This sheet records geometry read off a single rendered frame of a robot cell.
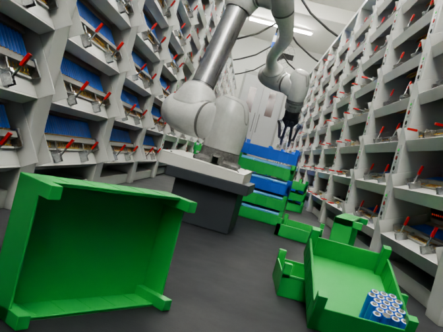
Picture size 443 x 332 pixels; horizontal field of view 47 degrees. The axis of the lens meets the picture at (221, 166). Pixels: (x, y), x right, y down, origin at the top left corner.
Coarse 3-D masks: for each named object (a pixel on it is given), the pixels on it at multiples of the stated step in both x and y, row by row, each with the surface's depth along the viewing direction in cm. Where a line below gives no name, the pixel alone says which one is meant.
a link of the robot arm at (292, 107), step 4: (288, 100) 256; (288, 104) 256; (292, 104) 255; (296, 104) 254; (300, 104) 255; (288, 108) 257; (292, 108) 256; (296, 108) 256; (300, 108) 257; (292, 112) 258; (296, 112) 257
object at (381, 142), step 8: (400, 128) 210; (368, 136) 270; (376, 136) 270; (384, 136) 270; (392, 136) 225; (368, 144) 262; (376, 144) 245; (384, 144) 231; (392, 144) 219; (368, 152) 264; (376, 152) 247
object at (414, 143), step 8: (416, 128) 200; (424, 128) 200; (432, 128) 200; (440, 128) 199; (408, 136) 200; (416, 136) 200; (440, 136) 165; (408, 144) 198; (416, 144) 189; (424, 144) 180; (432, 144) 172; (440, 144) 165
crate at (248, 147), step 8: (248, 144) 259; (248, 152) 258; (256, 152) 258; (264, 152) 257; (272, 152) 256; (280, 152) 256; (296, 152) 254; (280, 160) 256; (288, 160) 255; (296, 160) 254
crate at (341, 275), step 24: (312, 240) 125; (312, 264) 114; (336, 264) 127; (360, 264) 128; (384, 264) 125; (312, 288) 105; (336, 288) 116; (360, 288) 119; (384, 288) 121; (312, 312) 100; (336, 312) 99
